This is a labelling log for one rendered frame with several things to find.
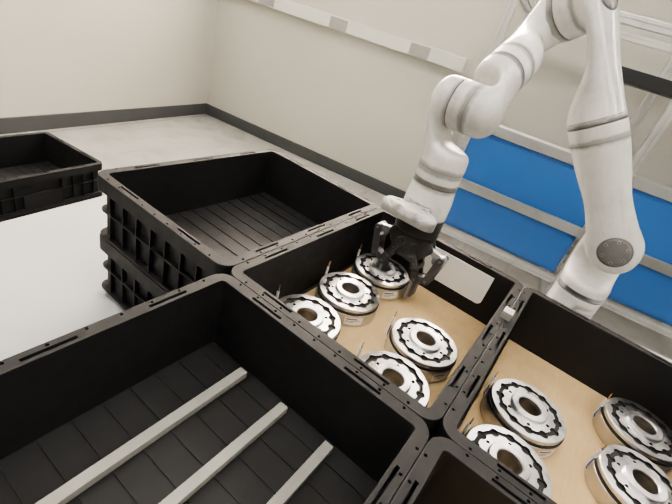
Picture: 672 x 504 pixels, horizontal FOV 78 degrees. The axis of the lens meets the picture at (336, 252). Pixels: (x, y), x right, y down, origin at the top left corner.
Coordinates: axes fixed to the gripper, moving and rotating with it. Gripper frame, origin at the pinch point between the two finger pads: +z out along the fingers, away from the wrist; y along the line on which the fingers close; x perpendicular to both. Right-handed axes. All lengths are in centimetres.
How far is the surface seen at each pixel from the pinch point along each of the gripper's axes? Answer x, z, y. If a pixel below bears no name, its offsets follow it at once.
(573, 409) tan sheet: -0.4, 2.7, -33.3
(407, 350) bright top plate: 14.5, -0.2, -10.5
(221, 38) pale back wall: -214, 11, 310
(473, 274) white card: -7.7, -5.1, -10.4
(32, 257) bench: 36, 15, 54
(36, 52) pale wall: -59, 33, 293
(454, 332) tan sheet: -0.3, 2.6, -13.2
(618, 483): 12.1, -0.1, -38.9
